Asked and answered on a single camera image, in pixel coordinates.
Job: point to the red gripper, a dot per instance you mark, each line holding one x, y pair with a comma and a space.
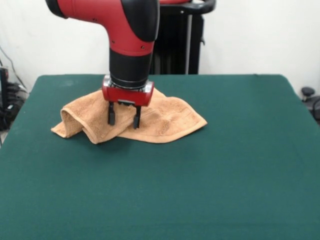
127, 96

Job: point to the dark green table cloth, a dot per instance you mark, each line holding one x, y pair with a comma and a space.
100, 187

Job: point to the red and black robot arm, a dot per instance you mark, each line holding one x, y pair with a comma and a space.
120, 22

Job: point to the black box device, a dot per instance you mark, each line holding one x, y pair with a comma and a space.
3, 85

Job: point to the black office chair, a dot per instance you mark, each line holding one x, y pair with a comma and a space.
312, 102

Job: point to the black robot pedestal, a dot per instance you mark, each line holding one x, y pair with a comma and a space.
180, 45

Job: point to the tan terry towel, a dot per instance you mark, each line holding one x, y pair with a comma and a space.
170, 120

